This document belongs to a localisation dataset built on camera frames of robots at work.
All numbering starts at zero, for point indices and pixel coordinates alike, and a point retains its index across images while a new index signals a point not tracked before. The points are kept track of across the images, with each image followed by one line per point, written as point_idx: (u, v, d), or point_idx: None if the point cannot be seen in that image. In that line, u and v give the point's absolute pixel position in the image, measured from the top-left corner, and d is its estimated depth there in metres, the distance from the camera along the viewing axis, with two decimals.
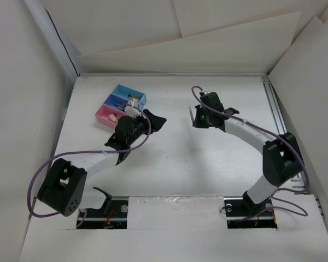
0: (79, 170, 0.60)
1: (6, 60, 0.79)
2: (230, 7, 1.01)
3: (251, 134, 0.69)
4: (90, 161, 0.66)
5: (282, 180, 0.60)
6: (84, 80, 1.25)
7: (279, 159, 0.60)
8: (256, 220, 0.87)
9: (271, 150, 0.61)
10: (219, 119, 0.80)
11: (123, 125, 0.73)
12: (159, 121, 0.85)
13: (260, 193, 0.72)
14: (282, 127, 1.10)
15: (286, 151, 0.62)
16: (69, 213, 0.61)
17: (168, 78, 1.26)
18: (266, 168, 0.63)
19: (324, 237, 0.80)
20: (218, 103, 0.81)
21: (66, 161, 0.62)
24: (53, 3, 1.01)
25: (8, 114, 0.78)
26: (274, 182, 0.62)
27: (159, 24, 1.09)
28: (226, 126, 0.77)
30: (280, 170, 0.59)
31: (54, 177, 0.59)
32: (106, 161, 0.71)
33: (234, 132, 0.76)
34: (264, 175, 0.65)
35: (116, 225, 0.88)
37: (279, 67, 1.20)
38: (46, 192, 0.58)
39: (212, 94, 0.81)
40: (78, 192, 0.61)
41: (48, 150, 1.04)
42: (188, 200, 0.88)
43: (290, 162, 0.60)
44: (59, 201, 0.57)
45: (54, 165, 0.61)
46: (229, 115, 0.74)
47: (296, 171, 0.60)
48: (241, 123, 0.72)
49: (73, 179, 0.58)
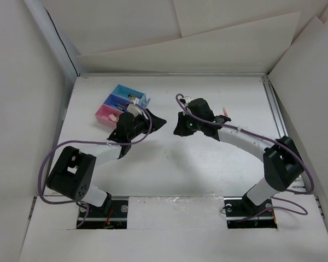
0: (88, 155, 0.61)
1: (6, 59, 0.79)
2: (230, 7, 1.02)
3: (248, 141, 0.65)
4: (97, 149, 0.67)
5: (287, 184, 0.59)
6: (84, 80, 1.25)
7: (281, 165, 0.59)
8: (256, 220, 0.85)
9: (272, 157, 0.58)
10: (212, 129, 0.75)
11: (124, 121, 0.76)
12: (158, 121, 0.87)
13: (259, 194, 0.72)
14: (282, 127, 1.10)
15: (284, 154, 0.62)
16: (78, 198, 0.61)
17: (168, 78, 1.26)
18: (269, 174, 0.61)
19: (324, 237, 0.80)
20: (209, 111, 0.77)
21: (74, 149, 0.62)
24: (54, 3, 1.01)
25: (8, 113, 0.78)
26: (279, 186, 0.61)
27: (159, 24, 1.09)
28: (219, 136, 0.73)
30: (283, 174, 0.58)
31: (63, 163, 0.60)
32: (110, 153, 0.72)
33: (229, 141, 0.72)
34: (266, 180, 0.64)
35: (116, 225, 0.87)
37: (279, 67, 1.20)
38: (56, 178, 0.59)
39: (201, 102, 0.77)
40: (87, 178, 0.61)
41: (48, 150, 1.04)
42: (188, 200, 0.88)
43: (292, 165, 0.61)
44: (70, 186, 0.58)
45: (62, 153, 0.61)
46: (222, 125, 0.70)
47: (297, 173, 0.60)
48: (236, 131, 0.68)
49: (83, 165, 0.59)
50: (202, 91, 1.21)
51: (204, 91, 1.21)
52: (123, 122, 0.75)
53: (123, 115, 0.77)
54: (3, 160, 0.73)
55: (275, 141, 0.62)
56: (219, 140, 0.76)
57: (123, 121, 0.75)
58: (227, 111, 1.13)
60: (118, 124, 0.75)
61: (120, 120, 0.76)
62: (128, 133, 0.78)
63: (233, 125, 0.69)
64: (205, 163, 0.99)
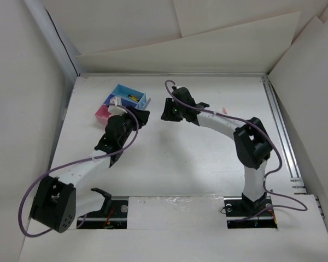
0: (66, 188, 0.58)
1: (6, 59, 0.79)
2: (230, 7, 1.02)
3: (221, 123, 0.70)
4: (78, 173, 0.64)
5: (256, 162, 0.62)
6: (84, 80, 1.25)
7: (249, 143, 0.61)
8: (256, 220, 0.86)
9: (241, 135, 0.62)
10: (192, 114, 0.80)
11: (113, 126, 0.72)
12: (142, 114, 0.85)
13: (251, 189, 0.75)
14: (282, 127, 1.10)
15: (256, 134, 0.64)
16: (65, 227, 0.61)
17: (168, 78, 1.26)
18: (240, 153, 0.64)
19: (324, 237, 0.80)
20: (191, 99, 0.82)
21: (53, 179, 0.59)
24: (53, 3, 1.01)
25: (8, 113, 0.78)
26: (250, 164, 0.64)
27: (159, 24, 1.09)
28: (199, 120, 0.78)
30: (251, 153, 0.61)
31: (42, 196, 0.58)
32: (95, 170, 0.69)
33: (208, 125, 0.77)
34: (240, 159, 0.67)
35: (116, 225, 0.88)
37: (279, 67, 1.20)
38: (38, 212, 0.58)
39: (181, 90, 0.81)
40: (70, 208, 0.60)
41: (48, 150, 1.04)
42: (188, 200, 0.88)
43: (261, 144, 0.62)
44: (52, 220, 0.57)
45: (41, 183, 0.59)
46: (200, 109, 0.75)
47: (267, 152, 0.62)
48: (212, 115, 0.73)
49: (62, 200, 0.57)
50: (202, 91, 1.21)
51: (204, 91, 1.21)
52: (113, 127, 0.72)
53: (111, 119, 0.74)
54: (4, 160, 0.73)
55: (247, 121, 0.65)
56: (199, 125, 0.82)
57: (111, 126, 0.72)
58: (227, 111, 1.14)
60: (107, 130, 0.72)
61: (109, 125, 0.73)
62: (118, 138, 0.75)
63: (211, 110, 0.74)
64: (204, 163, 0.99)
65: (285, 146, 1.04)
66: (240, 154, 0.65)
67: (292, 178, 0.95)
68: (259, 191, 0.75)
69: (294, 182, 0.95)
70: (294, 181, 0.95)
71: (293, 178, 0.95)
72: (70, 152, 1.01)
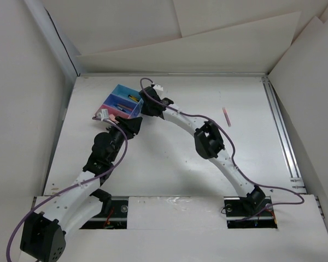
0: (50, 225, 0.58)
1: (5, 60, 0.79)
2: (230, 7, 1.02)
3: (183, 121, 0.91)
4: (64, 205, 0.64)
5: (209, 154, 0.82)
6: (84, 80, 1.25)
7: (205, 140, 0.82)
8: (256, 220, 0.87)
9: (200, 135, 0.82)
10: (158, 109, 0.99)
11: (100, 145, 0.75)
12: (134, 123, 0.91)
13: (234, 180, 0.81)
14: (282, 127, 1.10)
15: (211, 131, 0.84)
16: (57, 257, 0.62)
17: (168, 78, 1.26)
18: (198, 147, 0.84)
19: (324, 237, 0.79)
20: (156, 96, 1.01)
21: (37, 218, 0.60)
24: (54, 3, 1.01)
25: (9, 113, 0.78)
26: (205, 156, 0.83)
27: (159, 24, 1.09)
28: (164, 115, 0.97)
30: (207, 147, 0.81)
31: (29, 233, 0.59)
32: (84, 195, 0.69)
33: (170, 120, 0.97)
34: (198, 153, 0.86)
35: (116, 225, 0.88)
37: (279, 67, 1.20)
38: (27, 246, 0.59)
39: (150, 88, 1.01)
40: (59, 242, 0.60)
41: (48, 150, 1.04)
42: (188, 200, 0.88)
43: (214, 141, 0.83)
44: (41, 256, 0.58)
45: (27, 222, 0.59)
46: (166, 107, 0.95)
47: (219, 144, 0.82)
48: (176, 113, 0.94)
49: (46, 239, 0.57)
50: (201, 90, 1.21)
51: (204, 91, 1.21)
52: (99, 146, 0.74)
53: (99, 138, 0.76)
54: (3, 160, 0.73)
55: (204, 122, 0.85)
56: (163, 119, 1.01)
57: (98, 145, 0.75)
58: (227, 111, 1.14)
60: (94, 149, 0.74)
61: (95, 144, 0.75)
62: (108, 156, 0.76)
63: (175, 108, 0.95)
64: (204, 163, 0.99)
65: (285, 146, 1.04)
66: (198, 148, 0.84)
67: (292, 178, 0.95)
68: (245, 183, 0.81)
69: (293, 182, 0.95)
70: (294, 182, 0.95)
71: (293, 179, 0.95)
72: (70, 152, 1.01)
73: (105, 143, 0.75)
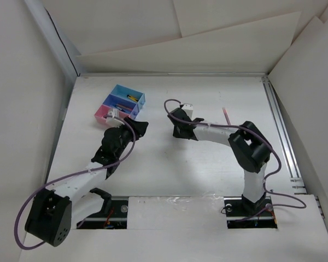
0: (62, 200, 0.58)
1: (6, 60, 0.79)
2: (230, 7, 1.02)
3: (217, 132, 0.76)
4: (75, 186, 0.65)
5: (257, 166, 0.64)
6: (84, 80, 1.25)
7: (247, 148, 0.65)
8: (256, 220, 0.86)
9: (238, 142, 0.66)
10: (189, 130, 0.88)
11: (109, 138, 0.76)
12: (140, 125, 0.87)
13: (253, 189, 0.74)
14: (282, 127, 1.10)
15: (252, 138, 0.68)
16: (59, 242, 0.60)
17: (168, 78, 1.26)
18: (240, 158, 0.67)
19: (324, 237, 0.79)
20: (185, 116, 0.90)
21: (48, 192, 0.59)
24: (54, 3, 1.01)
25: (9, 113, 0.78)
26: (250, 168, 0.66)
27: (159, 24, 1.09)
28: (195, 133, 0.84)
30: (252, 157, 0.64)
31: (37, 209, 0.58)
32: (92, 181, 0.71)
33: (204, 136, 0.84)
34: (240, 165, 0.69)
35: (116, 225, 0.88)
37: (279, 67, 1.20)
38: (33, 225, 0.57)
39: (177, 110, 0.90)
40: (65, 222, 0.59)
41: (48, 150, 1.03)
42: (188, 200, 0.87)
43: (259, 148, 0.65)
44: (46, 234, 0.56)
45: (37, 197, 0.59)
46: (196, 123, 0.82)
47: (265, 153, 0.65)
48: (207, 126, 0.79)
49: (57, 213, 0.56)
50: (201, 91, 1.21)
51: (203, 92, 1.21)
52: (109, 140, 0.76)
53: (108, 133, 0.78)
54: (3, 160, 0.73)
55: (239, 127, 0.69)
56: (197, 138, 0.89)
57: (108, 138, 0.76)
58: (227, 111, 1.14)
60: (104, 143, 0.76)
61: (106, 138, 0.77)
62: (115, 150, 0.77)
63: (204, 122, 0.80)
64: (204, 163, 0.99)
65: (285, 146, 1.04)
66: (240, 159, 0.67)
67: (292, 178, 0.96)
68: (260, 191, 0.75)
69: (293, 182, 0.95)
70: (294, 182, 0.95)
71: (293, 179, 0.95)
72: (70, 152, 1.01)
73: (114, 136, 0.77)
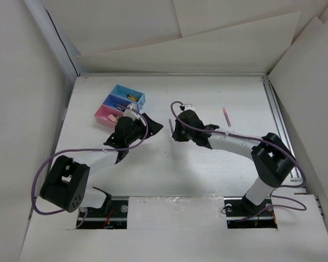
0: (81, 165, 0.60)
1: (6, 61, 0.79)
2: (230, 7, 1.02)
3: (236, 143, 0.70)
4: (92, 158, 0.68)
5: (281, 180, 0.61)
6: (84, 80, 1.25)
7: (272, 162, 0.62)
8: (256, 220, 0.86)
9: (261, 155, 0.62)
10: (203, 138, 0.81)
11: (123, 124, 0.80)
12: (156, 126, 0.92)
13: (258, 192, 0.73)
14: (282, 127, 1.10)
15: (274, 151, 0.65)
16: (72, 209, 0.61)
17: (168, 78, 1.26)
18: (262, 173, 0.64)
19: (324, 237, 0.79)
20: (198, 121, 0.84)
21: (68, 158, 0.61)
24: (54, 4, 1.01)
25: (9, 113, 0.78)
26: (274, 184, 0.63)
27: (158, 24, 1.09)
28: (210, 143, 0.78)
30: (276, 171, 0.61)
31: (56, 173, 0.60)
32: (106, 159, 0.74)
33: (220, 147, 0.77)
34: (262, 179, 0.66)
35: (116, 225, 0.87)
37: (279, 67, 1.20)
38: (49, 189, 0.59)
39: (191, 115, 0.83)
40: (81, 189, 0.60)
41: (48, 150, 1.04)
42: (188, 200, 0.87)
43: (282, 161, 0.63)
44: (62, 198, 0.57)
45: (56, 162, 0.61)
46: (211, 131, 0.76)
47: (290, 167, 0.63)
48: (224, 136, 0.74)
49: (75, 177, 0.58)
50: (201, 91, 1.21)
51: (203, 92, 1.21)
52: (122, 126, 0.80)
53: (122, 120, 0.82)
54: (3, 160, 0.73)
55: (262, 140, 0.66)
56: (211, 148, 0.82)
57: (122, 124, 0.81)
58: (227, 111, 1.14)
60: (118, 127, 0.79)
61: (119, 124, 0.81)
62: (126, 138, 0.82)
63: (221, 131, 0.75)
64: (204, 163, 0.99)
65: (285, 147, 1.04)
66: (262, 173, 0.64)
67: (292, 178, 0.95)
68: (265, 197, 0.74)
69: (293, 182, 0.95)
70: (294, 182, 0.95)
71: (293, 178, 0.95)
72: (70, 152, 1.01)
73: (127, 124, 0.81)
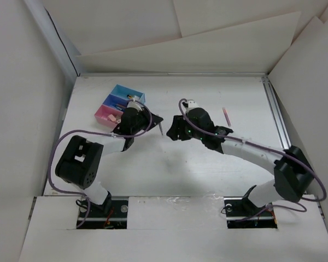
0: (94, 144, 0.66)
1: (5, 61, 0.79)
2: (230, 8, 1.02)
3: (256, 154, 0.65)
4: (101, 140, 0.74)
5: (300, 195, 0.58)
6: (84, 80, 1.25)
7: (293, 176, 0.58)
8: (256, 220, 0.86)
9: (283, 169, 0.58)
10: (215, 142, 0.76)
11: (128, 114, 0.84)
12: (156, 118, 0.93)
13: (258, 194, 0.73)
14: (282, 127, 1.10)
15: None
16: (87, 185, 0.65)
17: (168, 78, 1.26)
18: (280, 187, 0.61)
19: (324, 237, 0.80)
20: (210, 123, 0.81)
21: (81, 139, 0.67)
24: (54, 4, 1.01)
25: (9, 113, 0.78)
26: (291, 198, 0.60)
27: (158, 24, 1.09)
28: (222, 149, 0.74)
30: (296, 186, 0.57)
31: (71, 152, 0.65)
32: (113, 144, 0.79)
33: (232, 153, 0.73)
34: (279, 193, 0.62)
35: (116, 225, 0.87)
37: (279, 67, 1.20)
38: (64, 165, 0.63)
39: (204, 115, 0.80)
40: (94, 166, 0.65)
41: (48, 150, 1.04)
42: (188, 200, 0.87)
43: (303, 176, 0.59)
44: (78, 173, 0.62)
45: (71, 142, 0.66)
46: (225, 137, 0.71)
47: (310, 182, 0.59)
48: (241, 144, 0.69)
49: (91, 153, 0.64)
50: (201, 91, 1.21)
51: (203, 92, 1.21)
52: (128, 115, 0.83)
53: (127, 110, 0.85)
54: (3, 160, 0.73)
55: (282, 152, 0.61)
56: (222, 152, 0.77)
57: (127, 114, 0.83)
58: (227, 111, 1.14)
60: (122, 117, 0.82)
61: (124, 114, 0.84)
62: (132, 127, 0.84)
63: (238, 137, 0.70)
64: (204, 163, 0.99)
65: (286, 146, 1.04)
66: (279, 187, 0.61)
67: None
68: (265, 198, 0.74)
69: None
70: None
71: None
72: None
73: (133, 115, 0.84)
